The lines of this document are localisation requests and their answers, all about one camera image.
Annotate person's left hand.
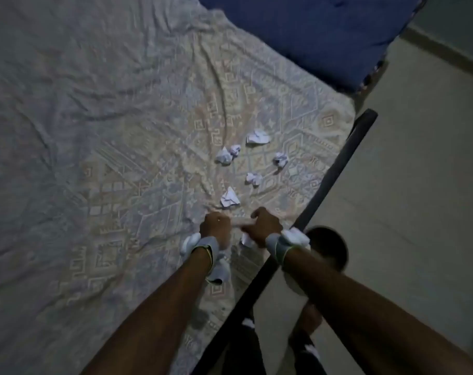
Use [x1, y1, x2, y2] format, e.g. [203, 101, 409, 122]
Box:
[199, 212, 232, 239]

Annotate person's right hand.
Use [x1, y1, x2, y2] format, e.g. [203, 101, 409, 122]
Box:
[240, 207, 284, 248]

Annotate white paper piece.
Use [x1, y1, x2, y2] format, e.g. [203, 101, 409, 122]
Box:
[221, 219, 257, 249]

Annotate person's right forearm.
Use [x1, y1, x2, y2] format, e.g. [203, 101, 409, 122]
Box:
[281, 249, 473, 375]

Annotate person's left forearm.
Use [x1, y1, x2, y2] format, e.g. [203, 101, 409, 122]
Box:
[80, 248, 214, 375]

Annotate grey wristband with white tracker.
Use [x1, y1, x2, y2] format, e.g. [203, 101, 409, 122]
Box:
[180, 233, 232, 286]
[265, 227, 311, 267]

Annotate dark round bin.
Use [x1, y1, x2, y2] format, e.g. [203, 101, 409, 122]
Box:
[283, 226, 349, 298]

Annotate person's leg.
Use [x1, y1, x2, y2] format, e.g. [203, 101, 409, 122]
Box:
[297, 301, 324, 337]

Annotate black shorts with white print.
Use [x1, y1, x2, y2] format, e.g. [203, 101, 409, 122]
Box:
[220, 317, 328, 375]

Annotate patterned pale bed sheet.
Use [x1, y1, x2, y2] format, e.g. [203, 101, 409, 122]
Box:
[0, 0, 356, 375]

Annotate blue mattress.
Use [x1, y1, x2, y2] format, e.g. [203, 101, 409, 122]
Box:
[188, 0, 429, 94]

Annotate black metal bed frame rail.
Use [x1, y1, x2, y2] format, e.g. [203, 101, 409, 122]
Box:
[190, 109, 378, 375]

